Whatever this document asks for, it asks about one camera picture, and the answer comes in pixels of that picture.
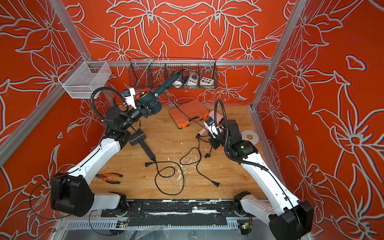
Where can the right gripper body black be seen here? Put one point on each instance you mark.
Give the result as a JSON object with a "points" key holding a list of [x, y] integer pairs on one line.
{"points": [[219, 141]]}

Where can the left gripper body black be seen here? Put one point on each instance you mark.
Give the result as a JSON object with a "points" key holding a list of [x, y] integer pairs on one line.
{"points": [[143, 112]]}

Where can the dark green hair dryer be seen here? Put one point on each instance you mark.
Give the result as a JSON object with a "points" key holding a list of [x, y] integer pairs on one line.
{"points": [[159, 91]]}

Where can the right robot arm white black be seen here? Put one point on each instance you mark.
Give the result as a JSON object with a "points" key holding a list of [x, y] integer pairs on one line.
{"points": [[287, 217]]}

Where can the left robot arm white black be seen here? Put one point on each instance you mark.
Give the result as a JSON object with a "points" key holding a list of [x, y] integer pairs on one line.
{"points": [[70, 191]]}

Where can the pink hair dryer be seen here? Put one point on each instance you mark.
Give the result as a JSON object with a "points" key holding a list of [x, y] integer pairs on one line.
{"points": [[218, 118]]}

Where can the black hair dryer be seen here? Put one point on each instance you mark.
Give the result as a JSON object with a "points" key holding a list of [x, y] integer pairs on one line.
{"points": [[139, 138]]}

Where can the white tape roll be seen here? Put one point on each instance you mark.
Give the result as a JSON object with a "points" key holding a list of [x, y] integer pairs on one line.
{"points": [[251, 136]]}

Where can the orange plastic tool case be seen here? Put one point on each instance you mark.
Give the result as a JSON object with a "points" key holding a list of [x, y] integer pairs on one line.
{"points": [[185, 114]]}

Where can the blue white small box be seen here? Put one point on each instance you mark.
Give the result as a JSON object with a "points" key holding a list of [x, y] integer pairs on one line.
{"points": [[180, 77]]}

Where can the white round adapter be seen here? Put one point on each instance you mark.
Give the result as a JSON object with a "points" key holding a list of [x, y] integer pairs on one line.
{"points": [[193, 79]]}

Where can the white power strip cube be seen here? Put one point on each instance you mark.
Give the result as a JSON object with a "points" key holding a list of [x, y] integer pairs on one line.
{"points": [[206, 82]]}

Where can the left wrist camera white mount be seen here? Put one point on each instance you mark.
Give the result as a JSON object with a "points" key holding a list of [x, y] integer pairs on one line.
{"points": [[129, 95]]}

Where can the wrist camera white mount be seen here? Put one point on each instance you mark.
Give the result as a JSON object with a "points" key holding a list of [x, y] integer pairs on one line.
{"points": [[212, 127], [129, 95]]}

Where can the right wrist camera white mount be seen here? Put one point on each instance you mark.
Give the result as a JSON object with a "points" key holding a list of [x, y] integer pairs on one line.
{"points": [[212, 127]]}

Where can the black wire wall basket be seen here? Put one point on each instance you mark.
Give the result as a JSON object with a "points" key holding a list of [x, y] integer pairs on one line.
{"points": [[149, 73]]}

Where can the clear acrylic wall bin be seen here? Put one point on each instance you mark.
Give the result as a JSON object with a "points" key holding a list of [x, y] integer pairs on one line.
{"points": [[82, 78]]}

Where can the orange handled pliers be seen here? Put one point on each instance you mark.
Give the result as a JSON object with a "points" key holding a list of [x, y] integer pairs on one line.
{"points": [[109, 178]]}

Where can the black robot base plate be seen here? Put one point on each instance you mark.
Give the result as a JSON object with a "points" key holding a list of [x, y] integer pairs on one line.
{"points": [[181, 213]]}

